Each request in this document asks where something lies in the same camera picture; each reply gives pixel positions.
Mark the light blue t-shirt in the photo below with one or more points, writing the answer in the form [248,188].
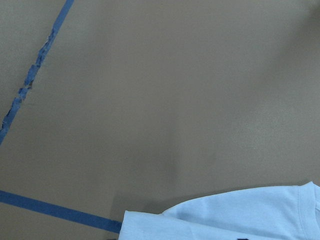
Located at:
[264,213]

